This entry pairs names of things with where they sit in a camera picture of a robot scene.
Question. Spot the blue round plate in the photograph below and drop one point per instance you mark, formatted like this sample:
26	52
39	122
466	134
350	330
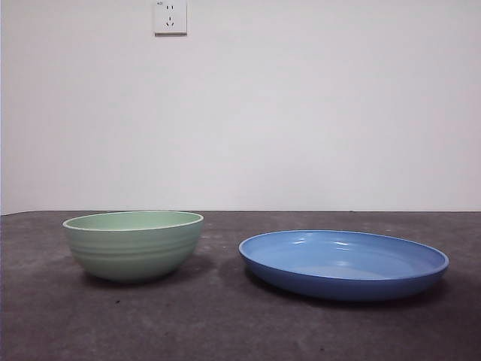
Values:
338	286

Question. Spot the white wall socket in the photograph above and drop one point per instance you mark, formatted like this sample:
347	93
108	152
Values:
171	22

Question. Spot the green ribbed bowl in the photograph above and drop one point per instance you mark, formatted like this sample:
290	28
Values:
131	255

